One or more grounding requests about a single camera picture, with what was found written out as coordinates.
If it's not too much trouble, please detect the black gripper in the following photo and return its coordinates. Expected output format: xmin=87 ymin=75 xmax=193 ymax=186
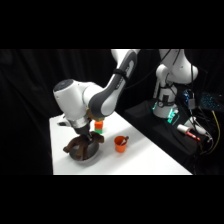
xmin=73 ymin=121 xmax=94 ymax=143

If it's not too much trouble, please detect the grey bowl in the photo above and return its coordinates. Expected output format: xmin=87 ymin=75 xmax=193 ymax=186
xmin=68 ymin=139 xmax=101 ymax=165

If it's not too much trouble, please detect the orange cup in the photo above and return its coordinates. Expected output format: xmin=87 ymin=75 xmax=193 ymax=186
xmin=114 ymin=135 xmax=128 ymax=154

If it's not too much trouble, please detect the small utensil in cup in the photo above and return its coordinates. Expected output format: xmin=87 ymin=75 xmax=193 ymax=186
xmin=120 ymin=135 xmax=130 ymax=146

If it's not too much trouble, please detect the black robot stand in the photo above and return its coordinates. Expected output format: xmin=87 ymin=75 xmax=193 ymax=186
xmin=120 ymin=99 xmax=214 ymax=168

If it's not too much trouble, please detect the black curtain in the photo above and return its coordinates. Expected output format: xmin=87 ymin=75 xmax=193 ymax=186
xmin=0 ymin=49 xmax=224 ymax=176

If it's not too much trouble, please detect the red and white marker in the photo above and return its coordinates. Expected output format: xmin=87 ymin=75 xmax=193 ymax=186
xmin=186 ymin=131 xmax=200 ymax=141

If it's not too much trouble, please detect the small grey box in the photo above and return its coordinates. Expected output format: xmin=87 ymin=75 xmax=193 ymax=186
xmin=187 ymin=99 xmax=197 ymax=110

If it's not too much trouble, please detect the blue lit keyboard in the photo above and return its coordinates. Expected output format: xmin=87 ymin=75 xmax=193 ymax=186
xmin=199 ymin=93 xmax=224 ymax=112

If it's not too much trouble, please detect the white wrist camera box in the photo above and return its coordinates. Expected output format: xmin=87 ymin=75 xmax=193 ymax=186
xmin=56 ymin=113 xmax=69 ymax=128

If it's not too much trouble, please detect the blue cable bundle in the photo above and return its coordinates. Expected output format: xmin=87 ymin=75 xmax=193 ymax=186
xmin=181 ymin=89 xmax=196 ymax=110

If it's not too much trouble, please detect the yellow cable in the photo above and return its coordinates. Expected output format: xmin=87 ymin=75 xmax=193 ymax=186
xmin=201 ymin=110 xmax=222 ymax=156

